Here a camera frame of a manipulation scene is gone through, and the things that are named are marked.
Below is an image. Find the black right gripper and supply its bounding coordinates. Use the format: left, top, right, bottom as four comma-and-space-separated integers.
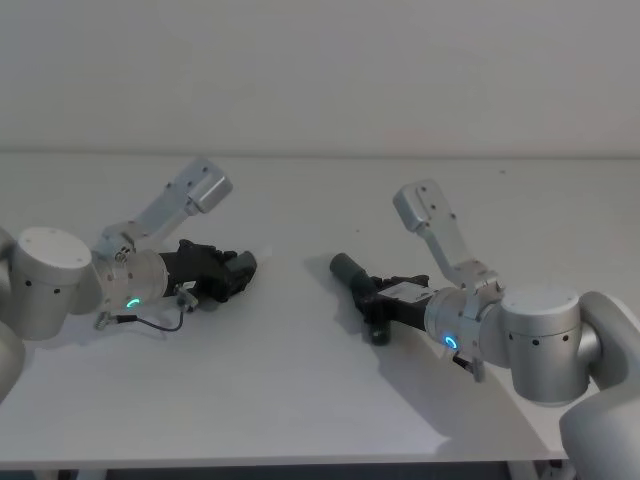
329, 252, 435, 347

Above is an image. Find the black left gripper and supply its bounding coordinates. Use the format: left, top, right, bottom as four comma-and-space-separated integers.
158, 239, 259, 304

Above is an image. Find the white table cloth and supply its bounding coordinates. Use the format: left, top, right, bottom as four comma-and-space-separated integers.
0, 149, 640, 474

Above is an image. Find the thin dark left gripper cable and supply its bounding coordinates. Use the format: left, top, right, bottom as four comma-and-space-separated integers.
93, 292, 199, 335

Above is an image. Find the thin dark gripper cable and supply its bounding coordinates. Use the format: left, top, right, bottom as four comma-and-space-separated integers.
93, 292, 199, 335
439, 348, 485, 385

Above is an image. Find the thin dark right gripper cable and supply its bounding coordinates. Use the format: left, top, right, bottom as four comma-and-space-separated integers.
439, 348, 485, 385

